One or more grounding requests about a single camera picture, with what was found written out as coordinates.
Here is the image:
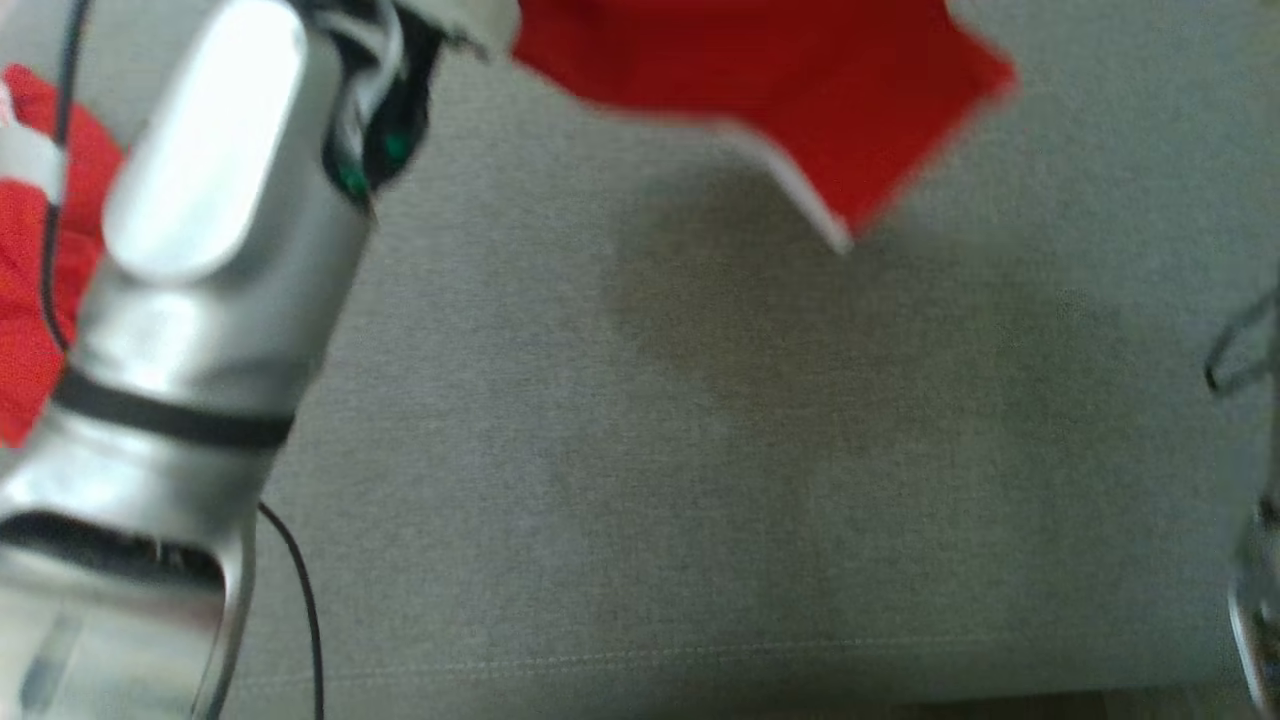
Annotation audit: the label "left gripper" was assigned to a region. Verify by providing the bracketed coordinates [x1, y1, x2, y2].
[322, 0, 521, 201]

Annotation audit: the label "red sports shorts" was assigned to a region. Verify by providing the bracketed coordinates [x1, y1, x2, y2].
[0, 0, 1021, 451]

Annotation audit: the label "large grey fabric ottoman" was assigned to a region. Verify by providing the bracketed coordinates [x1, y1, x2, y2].
[0, 0, 1280, 720]

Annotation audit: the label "black cable with teal connector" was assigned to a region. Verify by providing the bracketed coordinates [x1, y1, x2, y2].
[38, 0, 93, 353]

